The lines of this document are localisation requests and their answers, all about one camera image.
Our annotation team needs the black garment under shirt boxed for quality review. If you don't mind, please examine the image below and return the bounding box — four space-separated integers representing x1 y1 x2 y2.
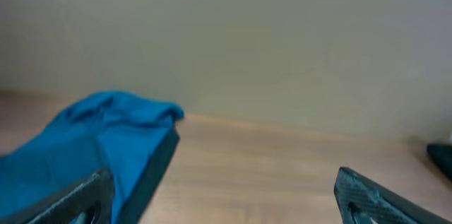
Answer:
117 129 180 224

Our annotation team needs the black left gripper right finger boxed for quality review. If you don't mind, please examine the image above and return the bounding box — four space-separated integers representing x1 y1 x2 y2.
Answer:
333 167 451 224

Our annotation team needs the black folded garment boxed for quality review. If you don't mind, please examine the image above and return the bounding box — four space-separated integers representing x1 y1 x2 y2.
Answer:
427 143 452 181

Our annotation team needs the blue shirt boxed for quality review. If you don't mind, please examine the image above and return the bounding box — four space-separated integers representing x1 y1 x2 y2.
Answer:
1 91 184 223

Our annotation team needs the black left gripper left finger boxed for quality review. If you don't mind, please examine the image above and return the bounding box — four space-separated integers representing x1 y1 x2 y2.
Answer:
1 169 114 224

